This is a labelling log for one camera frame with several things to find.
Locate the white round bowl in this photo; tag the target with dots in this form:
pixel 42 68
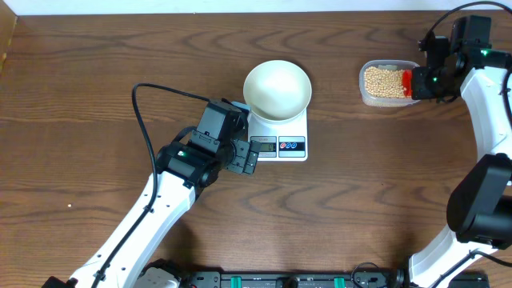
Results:
pixel 277 90

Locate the red plastic measuring scoop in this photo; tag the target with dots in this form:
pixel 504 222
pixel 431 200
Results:
pixel 406 83

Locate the left gripper grey camera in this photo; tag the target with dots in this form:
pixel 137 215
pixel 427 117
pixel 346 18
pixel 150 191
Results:
pixel 220 123

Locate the white digital kitchen scale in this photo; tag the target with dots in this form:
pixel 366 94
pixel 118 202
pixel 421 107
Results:
pixel 281 141

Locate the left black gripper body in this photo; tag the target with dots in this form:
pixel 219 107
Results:
pixel 243 159

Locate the soybeans in container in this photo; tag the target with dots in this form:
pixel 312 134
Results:
pixel 382 83

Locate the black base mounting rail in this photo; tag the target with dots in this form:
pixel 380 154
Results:
pixel 362 278

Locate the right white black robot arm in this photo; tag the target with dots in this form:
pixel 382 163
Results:
pixel 478 213

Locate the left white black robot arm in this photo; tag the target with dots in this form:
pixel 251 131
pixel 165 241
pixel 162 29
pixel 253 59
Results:
pixel 182 172

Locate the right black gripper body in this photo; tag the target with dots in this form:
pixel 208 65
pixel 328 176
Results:
pixel 431 84

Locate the clear plastic bean container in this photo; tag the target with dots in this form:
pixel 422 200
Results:
pixel 370 100

